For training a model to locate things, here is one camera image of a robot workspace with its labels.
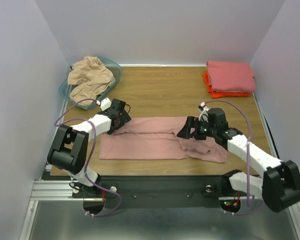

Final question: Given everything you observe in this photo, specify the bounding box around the beige t shirt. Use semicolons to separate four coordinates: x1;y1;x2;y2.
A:
67;56;115;106

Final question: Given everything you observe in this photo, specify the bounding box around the folded orange t shirt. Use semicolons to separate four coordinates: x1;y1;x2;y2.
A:
202;72;250;99

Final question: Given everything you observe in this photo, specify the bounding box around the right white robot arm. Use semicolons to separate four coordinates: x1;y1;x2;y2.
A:
177;107;300;213

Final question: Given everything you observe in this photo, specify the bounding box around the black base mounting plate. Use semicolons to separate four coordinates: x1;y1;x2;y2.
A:
70;175;241;212

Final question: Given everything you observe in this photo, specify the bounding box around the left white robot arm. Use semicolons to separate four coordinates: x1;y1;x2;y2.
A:
47;98;131;194

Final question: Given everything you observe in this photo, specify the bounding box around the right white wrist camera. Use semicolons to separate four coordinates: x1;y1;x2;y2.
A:
197;101;209;122

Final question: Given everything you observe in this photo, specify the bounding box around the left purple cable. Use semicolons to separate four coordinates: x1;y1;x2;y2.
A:
54;98;123;218

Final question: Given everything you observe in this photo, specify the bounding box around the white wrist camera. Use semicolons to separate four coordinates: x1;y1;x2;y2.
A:
197;101;209;122
95;97;112;111

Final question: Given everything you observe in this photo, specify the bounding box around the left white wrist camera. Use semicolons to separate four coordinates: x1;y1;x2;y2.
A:
95;97;112;111

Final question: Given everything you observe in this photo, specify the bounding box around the folded salmon pink t shirt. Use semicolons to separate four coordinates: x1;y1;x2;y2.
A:
206;61;256;93

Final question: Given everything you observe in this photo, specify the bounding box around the aluminium frame rail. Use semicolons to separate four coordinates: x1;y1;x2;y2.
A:
19;65;300;240

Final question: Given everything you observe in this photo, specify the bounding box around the teal plastic basket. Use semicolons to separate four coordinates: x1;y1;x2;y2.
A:
59;57;123;110

